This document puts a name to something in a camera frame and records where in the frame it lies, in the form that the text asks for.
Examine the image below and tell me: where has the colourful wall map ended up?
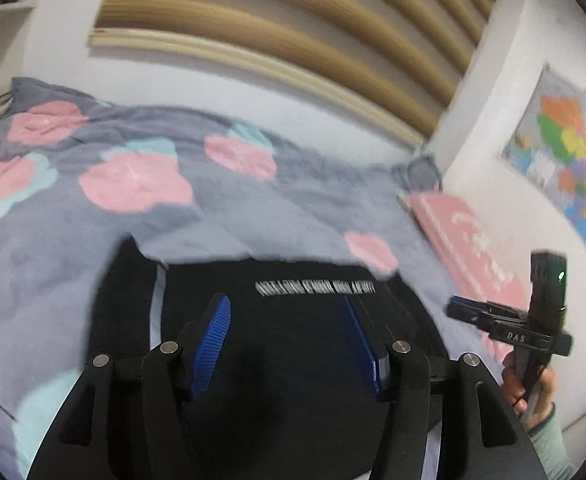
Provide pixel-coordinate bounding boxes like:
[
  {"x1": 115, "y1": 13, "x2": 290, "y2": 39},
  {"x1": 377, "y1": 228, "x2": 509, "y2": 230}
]
[{"x1": 502, "y1": 65, "x2": 586, "y2": 281}]

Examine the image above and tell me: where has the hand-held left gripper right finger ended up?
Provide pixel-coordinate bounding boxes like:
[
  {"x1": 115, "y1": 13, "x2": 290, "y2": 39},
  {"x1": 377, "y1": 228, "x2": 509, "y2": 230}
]
[{"x1": 342, "y1": 295, "x2": 548, "y2": 480}]

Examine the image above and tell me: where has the grey pillow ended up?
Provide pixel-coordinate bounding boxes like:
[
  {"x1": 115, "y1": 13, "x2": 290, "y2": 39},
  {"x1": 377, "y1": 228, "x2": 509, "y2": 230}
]
[{"x1": 393, "y1": 155, "x2": 444, "y2": 196}]

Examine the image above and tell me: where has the wooden slatted headboard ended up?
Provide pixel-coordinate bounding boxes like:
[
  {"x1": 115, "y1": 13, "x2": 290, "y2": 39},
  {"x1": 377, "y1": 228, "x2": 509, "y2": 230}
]
[{"x1": 88, "y1": 0, "x2": 504, "y2": 151}]

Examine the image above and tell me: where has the pink pillow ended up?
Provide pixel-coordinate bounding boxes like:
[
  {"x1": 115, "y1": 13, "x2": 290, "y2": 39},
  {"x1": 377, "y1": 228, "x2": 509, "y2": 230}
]
[{"x1": 398, "y1": 191, "x2": 544, "y2": 361}]

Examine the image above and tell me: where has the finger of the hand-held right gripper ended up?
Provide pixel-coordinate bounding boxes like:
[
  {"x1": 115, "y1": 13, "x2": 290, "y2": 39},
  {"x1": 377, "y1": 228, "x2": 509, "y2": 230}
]
[{"x1": 445, "y1": 297, "x2": 494, "y2": 331}]

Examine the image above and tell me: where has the person's right hand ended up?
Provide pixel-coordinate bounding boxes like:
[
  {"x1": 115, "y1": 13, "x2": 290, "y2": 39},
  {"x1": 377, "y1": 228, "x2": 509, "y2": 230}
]
[{"x1": 500, "y1": 352, "x2": 558, "y2": 431}]

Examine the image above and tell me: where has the grey floral blanket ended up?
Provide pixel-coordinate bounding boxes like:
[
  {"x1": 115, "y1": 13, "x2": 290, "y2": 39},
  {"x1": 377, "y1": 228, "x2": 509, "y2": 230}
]
[{"x1": 0, "y1": 77, "x2": 504, "y2": 480}]

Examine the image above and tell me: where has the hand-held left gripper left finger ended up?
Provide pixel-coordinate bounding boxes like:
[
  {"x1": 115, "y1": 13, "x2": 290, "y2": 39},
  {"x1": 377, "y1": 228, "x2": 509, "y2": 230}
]
[{"x1": 26, "y1": 292, "x2": 234, "y2": 480}]

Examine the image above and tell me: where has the black hooded jacket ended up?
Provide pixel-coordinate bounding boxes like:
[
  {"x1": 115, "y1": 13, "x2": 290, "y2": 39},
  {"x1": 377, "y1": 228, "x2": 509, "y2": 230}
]
[{"x1": 86, "y1": 235, "x2": 504, "y2": 480}]

